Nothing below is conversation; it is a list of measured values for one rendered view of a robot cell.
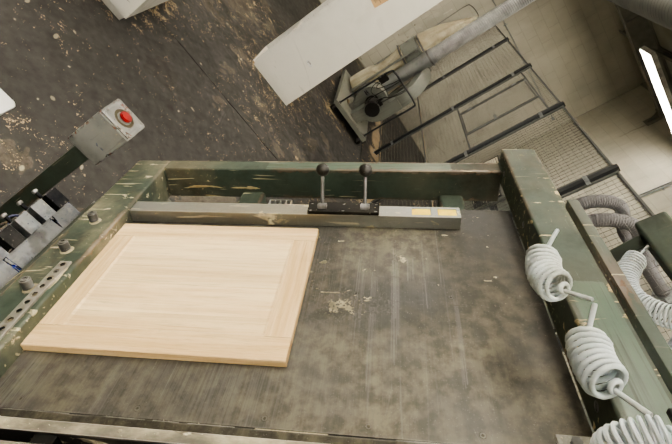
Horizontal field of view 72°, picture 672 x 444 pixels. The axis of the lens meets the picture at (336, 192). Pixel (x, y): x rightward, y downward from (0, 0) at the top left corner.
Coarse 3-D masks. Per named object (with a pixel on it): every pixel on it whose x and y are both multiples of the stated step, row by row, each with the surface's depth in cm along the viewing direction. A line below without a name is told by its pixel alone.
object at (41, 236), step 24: (48, 192) 131; (0, 216) 121; (24, 216) 122; (48, 216) 128; (72, 216) 137; (0, 240) 115; (24, 240) 122; (48, 240) 127; (0, 264) 114; (24, 264) 119; (0, 288) 111
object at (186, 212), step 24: (144, 216) 135; (168, 216) 134; (192, 216) 133; (216, 216) 132; (240, 216) 131; (264, 216) 130; (288, 216) 129; (312, 216) 128; (336, 216) 127; (360, 216) 126; (384, 216) 125; (408, 216) 125; (432, 216) 124; (456, 216) 123
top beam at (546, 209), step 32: (512, 160) 136; (512, 192) 129; (544, 192) 120; (544, 224) 108; (576, 256) 98; (576, 288) 90; (608, 288) 90; (576, 320) 83; (608, 320) 83; (640, 352) 77; (576, 384) 83; (640, 384) 72; (608, 416) 70
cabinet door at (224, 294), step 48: (144, 240) 125; (192, 240) 124; (240, 240) 123; (288, 240) 122; (96, 288) 110; (144, 288) 109; (192, 288) 108; (240, 288) 107; (288, 288) 106; (48, 336) 97; (96, 336) 96; (144, 336) 96; (192, 336) 95; (240, 336) 94; (288, 336) 94
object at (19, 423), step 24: (0, 432) 74; (24, 432) 74; (48, 432) 73; (72, 432) 72; (96, 432) 72; (120, 432) 72; (144, 432) 72; (168, 432) 72; (192, 432) 72; (600, 432) 56; (624, 432) 53; (648, 432) 52
